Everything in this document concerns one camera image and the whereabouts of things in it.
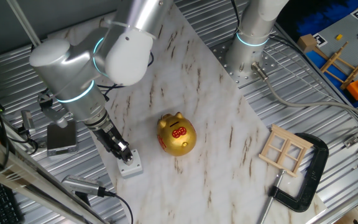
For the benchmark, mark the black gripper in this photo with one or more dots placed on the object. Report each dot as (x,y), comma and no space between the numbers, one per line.
(109,138)

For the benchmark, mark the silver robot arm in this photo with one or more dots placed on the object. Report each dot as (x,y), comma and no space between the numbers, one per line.
(61,71)

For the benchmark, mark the golden piggy bank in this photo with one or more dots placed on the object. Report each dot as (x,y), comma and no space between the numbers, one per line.
(176,137)

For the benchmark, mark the grey push button box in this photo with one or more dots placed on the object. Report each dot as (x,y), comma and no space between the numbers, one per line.
(132,171)

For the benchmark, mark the marble pattern mat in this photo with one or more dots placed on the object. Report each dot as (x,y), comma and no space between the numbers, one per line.
(213,186)

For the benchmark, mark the thin grey metal rod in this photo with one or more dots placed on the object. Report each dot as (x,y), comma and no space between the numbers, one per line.
(23,23)

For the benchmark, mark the black C-clamp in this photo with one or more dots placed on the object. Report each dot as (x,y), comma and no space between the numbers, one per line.
(317,174)

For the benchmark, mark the wooden block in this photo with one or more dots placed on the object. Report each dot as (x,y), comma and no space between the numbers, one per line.
(306,43)

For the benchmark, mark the blue board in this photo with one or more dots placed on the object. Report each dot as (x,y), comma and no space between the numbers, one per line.
(328,77)

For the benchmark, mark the small wooden rack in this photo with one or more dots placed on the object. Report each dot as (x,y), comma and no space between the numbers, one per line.
(332,60)

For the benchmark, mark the blue spiky foam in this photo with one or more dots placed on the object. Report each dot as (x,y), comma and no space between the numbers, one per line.
(315,21)

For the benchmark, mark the yellow toy brick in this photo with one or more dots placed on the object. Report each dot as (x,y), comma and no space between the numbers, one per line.
(339,37)

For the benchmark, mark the grey studded baseplate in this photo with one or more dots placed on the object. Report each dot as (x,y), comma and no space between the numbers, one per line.
(346,34)

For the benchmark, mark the silver ribbed camera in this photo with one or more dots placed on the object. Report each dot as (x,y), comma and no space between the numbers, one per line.
(79,185)

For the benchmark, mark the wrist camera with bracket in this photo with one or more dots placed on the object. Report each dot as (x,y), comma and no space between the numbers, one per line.
(56,116)

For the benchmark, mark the small grey camera on mount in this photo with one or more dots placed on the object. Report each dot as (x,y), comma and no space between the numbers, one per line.
(27,119)

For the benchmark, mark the aluminium frame beam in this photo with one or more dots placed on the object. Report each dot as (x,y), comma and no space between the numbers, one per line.
(11,168)

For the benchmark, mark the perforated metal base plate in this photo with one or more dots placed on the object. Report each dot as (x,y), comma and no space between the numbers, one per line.
(221,54)

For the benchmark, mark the wooden window frame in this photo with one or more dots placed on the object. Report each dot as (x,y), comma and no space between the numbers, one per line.
(286,149)

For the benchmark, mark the small metal bracket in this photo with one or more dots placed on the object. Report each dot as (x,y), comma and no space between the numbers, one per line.
(350,142)

